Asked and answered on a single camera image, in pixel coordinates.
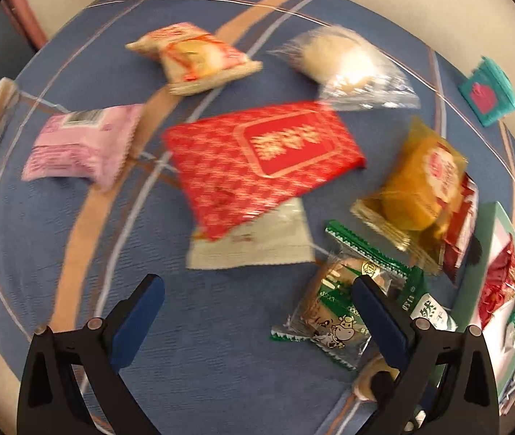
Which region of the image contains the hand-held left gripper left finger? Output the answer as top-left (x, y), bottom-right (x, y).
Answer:
top-left (17, 274), bottom-right (166, 435)

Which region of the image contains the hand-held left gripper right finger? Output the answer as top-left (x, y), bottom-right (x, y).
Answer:
top-left (350, 275), bottom-right (500, 435)

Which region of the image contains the green cow-print snack packet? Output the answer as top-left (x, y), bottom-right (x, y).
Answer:
top-left (270, 254), bottom-right (378, 372)

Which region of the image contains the green snack packet white lettering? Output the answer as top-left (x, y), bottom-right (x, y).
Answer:
top-left (324, 220), bottom-right (460, 334)

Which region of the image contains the dark red snack packet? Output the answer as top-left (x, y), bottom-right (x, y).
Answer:
top-left (441, 172), bottom-right (480, 287)

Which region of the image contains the orange pastry packet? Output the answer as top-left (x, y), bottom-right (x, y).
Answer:
top-left (350, 115), bottom-right (469, 277)

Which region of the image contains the white tray with green rim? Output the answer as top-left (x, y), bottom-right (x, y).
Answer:
top-left (450, 202), bottom-right (515, 402)

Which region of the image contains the pink snack packet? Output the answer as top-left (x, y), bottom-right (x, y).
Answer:
top-left (22, 103), bottom-right (145, 193)

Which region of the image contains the large red patterned snack packet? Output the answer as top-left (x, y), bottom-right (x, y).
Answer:
top-left (162, 101), bottom-right (367, 242)

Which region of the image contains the red clear snack packet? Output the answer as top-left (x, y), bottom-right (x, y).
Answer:
top-left (477, 238), bottom-right (515, 329)

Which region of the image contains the teal square box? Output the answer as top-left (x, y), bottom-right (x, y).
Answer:
top-left (458, 55), bottom-right (515, 128)

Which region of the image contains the beige and red snack packet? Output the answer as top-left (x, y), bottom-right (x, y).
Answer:
top-left (125, 22), bottom-right (263, 97)

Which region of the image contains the clear-wrapped white bun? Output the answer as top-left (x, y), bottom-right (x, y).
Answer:
top-left (269, 25), bottom-right (421, 112)

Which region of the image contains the reddish wooden furniture edge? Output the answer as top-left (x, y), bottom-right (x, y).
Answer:
top-left (0, 0), bottom-right (50, 50)

